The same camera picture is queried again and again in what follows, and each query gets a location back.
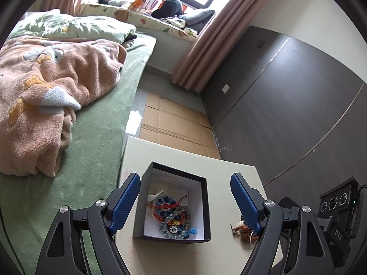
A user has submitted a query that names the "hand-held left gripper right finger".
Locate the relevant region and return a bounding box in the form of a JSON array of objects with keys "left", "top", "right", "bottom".
[{"left": 230, "top": 173, "right": 336, "bottom": 275}]

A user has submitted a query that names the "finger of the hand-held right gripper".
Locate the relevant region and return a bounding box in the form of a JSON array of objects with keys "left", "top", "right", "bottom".
[{"left": 278, "top": 196, "right": 302, "bottom": 210}]

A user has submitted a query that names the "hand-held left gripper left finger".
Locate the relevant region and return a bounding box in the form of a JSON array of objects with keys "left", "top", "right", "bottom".
[{"left": 35, "top": 173, "right": 142, "bottom": 275}]

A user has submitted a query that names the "brown beaded bracelet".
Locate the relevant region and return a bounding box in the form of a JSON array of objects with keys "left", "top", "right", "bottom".
[{"left": 231, "top": 220, "right": 260, "bottom": 243}]

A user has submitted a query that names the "black jewelry box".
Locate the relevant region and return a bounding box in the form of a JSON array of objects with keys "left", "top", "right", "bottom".
[{"left": 133, "top": 162, "right": 211, "bottom": 244}]

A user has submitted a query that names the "white mesh pouch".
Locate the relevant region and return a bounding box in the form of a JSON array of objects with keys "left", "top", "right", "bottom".
[{"left": 149, "top": 178, "right": 180, "bottom": 199}]

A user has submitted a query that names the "green bed mattress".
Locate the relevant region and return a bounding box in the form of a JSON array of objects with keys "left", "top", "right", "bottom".
[{"left": 0, "top": 32, "right": 158, "bottom": 275}]

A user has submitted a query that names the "flattened cardboard sheet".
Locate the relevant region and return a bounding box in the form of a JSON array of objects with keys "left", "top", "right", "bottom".
[{"left": 139, "top": 92, "right": 222, "bottom": 159}]

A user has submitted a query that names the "pink fleece blanket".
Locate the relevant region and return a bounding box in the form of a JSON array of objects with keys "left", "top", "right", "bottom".
[{"left": 0, "top": 36, "right": 127, "bottom": 177}]

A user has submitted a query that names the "green patterned pillow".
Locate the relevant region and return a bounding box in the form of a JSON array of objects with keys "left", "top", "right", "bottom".
[{"left": 7, "top": 9, "right": 137, "bottom": 45}]

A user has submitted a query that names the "printed window seat cushion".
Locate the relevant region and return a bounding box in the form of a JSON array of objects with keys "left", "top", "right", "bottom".
[{"left": 80, "top": 3, "right": 199, "bottom": 43}]

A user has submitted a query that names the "grey pillow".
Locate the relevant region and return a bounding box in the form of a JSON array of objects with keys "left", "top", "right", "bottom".
[{"left": 179, "top": 9, "right": 216, "bottom": 26}]

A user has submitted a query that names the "dark round pillow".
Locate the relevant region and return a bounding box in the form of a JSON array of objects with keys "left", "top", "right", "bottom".
[{"left": 151, "top": 0, "right": 184, "bottom": 19}]

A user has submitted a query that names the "row of books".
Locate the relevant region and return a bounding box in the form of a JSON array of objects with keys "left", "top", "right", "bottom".
[{"left": 143, "top": 0, "right": 167, "bottom": 11}]

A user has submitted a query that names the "blue flower bracelet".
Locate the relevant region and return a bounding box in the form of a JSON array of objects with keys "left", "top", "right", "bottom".
[{"left": 153, "top": 195, "right": 180, "bottom": 221}]

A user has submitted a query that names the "red cord bracelet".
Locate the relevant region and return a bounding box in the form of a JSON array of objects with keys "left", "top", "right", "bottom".
[{"left": 147, "top": 195, "right": 190, "bottom": 213}]

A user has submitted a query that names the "clear bead bracelet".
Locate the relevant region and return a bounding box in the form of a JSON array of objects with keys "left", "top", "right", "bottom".
[{"left": 159, "top": 213, "right": 191, "bottom": 239}]

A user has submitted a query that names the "dark bead bracelet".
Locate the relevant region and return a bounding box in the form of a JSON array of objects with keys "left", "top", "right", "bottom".
[{"left": 175, "top": 206, "right": 192, "bottom": 230}]

